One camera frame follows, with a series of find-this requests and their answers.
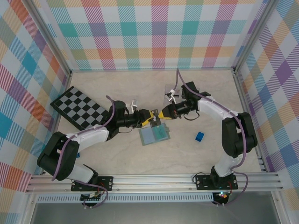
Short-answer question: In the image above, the slotted white cable duct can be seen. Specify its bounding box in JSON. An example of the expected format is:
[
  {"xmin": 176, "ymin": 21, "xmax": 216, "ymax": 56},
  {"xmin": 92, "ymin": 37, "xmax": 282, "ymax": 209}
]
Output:
[{"xmin": 36, "ymin": 195, "xmax": 215, "ymax": 203}]

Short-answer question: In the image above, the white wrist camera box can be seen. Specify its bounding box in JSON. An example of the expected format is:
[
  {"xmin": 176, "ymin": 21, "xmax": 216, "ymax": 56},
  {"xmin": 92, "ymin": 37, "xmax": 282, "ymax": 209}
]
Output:
[
  {"xmin": 129, "ymin": 99, "xmax": 139, "ymax": 113},
  {"xmin": 164, "ymin": 89, "xmax": 178, "ymax": 103}
]

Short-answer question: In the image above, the grey metal panel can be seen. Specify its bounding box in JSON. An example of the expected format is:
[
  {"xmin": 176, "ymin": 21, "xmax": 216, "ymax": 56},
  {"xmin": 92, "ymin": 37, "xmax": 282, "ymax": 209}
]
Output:
[{"xmin": 30, "ymin": 202, "xmax": 281, "ymax": 224}]

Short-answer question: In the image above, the aluminium back floor rail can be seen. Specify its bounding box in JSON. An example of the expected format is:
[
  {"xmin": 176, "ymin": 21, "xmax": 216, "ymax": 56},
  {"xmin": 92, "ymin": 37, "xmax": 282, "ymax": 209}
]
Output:
[{"xmin": 70, "ymin": 67, "xmax": 235, "ymax": 73}]

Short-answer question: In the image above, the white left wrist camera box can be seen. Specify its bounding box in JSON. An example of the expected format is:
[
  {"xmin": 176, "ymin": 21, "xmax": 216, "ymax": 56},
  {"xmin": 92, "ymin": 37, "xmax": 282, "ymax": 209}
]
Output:
[{"xmin": 129, "ymin": 99, "xmax": 139, "ymax": 113}]

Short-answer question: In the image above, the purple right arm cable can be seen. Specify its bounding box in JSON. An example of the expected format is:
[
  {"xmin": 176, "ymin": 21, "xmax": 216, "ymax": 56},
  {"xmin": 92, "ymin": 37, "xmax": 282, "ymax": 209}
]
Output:
[{"xmin": 171, "ymin": 68, "xmax": 249, "ymax": 207}]

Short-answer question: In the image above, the aluminium frame post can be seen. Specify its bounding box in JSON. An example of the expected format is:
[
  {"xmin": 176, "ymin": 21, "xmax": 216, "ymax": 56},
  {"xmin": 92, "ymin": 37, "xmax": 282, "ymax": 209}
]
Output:
[
  {"xmin": 28, "ymin": 0, "xmax": 72, "ymax": 77},
  {"xmin": 233, "ymin": 0, "xmax": 278, "ymax": 72}
]

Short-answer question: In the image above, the aluminium mounting rail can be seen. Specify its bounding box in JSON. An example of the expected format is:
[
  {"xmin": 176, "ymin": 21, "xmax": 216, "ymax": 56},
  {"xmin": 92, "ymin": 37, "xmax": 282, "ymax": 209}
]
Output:
[{"xmin": 25, "ymin": 172, "xmax": 284, "ymax": 193}]

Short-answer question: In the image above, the sage green card holder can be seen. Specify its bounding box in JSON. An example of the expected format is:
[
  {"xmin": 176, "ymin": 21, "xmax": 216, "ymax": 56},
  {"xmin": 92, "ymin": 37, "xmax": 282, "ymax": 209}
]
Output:
[{"xmin": 138, "ymin": 123, "xmax": 171, "ymax": 147}]

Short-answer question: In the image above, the teal credit card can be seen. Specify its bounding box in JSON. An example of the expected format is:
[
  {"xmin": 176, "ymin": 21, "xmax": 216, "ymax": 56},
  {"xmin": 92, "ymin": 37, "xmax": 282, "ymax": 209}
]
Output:
[{"xmin": 154, "ymin": 127, "xmax": 168, "ymax": 141}]

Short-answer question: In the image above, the black grey checkerboard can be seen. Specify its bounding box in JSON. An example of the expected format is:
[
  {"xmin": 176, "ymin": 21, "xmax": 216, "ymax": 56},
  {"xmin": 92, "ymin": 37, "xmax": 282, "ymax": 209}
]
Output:
[{"xmin": 50, "ymin": 85, "xmax": 112, "ymax": 131}]

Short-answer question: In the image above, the clear plastic compartment tray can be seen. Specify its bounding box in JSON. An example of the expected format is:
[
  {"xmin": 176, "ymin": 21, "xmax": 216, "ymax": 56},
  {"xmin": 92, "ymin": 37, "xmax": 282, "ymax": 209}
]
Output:
[{"xmin": 163, "ymin": 84, "xmax": 201, "ymax": 108}]

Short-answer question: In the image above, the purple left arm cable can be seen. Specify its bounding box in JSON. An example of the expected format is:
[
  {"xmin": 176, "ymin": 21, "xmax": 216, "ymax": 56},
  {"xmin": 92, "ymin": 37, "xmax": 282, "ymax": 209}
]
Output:
[{"xmin": 51, "ymin": 95, "xmax": 116, "ymax": 209}]

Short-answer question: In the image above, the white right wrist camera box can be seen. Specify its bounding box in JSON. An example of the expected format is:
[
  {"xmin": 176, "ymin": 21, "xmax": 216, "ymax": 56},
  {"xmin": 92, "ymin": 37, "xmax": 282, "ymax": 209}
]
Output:
[{"xmin": 164, "ymin": 89, "xmax": 178, "ymax": 103}]

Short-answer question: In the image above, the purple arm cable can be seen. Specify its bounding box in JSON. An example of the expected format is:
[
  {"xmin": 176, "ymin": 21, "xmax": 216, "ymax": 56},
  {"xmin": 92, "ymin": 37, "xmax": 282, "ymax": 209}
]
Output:
[
  {"xmin": 171, "ymin": 68, "xmax": 249, "ymax": 207},
  {"xmin": 51, "ymin": 95, "xmax": 116, "ymax": 209}
]

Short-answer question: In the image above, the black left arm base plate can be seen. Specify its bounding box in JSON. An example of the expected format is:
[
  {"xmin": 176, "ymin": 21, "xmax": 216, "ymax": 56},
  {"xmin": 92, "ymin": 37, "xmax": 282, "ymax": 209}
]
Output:
[{"xmin": 71, "ymin": 176, "xmax": 114, "ymax": 192}]

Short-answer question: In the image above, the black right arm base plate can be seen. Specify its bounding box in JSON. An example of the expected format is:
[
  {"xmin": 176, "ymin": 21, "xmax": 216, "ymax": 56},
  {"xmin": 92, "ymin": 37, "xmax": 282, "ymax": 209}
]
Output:
[{"xmin": 195, "ymin": 174, "xmax": 239, "ymax": 191}]

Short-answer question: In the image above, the black card white logo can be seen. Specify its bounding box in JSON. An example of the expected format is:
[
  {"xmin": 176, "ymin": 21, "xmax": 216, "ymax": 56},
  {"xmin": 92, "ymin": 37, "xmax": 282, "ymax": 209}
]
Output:
[{"xmin": 150, "ymin": 113, "xmax": 162, "ymax": 128}]

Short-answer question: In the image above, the aluminium side floor rail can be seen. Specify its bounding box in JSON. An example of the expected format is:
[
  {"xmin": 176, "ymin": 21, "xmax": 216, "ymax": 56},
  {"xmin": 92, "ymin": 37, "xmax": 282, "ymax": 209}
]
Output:
[
  {"xmin": 41, "ymin": 72, "xmax": 72, "ymax": 175},
  {"xmin": 233, "ymin": 70, "xmax": 267, "ymax": 173}
]

